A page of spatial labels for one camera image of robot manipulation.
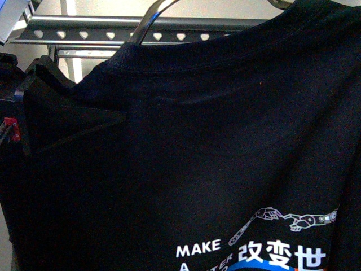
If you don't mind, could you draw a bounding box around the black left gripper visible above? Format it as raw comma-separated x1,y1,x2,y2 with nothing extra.
1,53,125,156

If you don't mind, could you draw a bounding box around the silver metal clothes hanger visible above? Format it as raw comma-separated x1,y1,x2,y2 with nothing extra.
130,0,294,45

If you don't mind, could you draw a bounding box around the black printed t-shirt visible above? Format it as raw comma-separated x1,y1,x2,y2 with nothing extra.
1,1,360,270

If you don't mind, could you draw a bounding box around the dark metal clothes rack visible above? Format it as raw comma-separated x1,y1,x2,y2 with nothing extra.
9,15,264,82

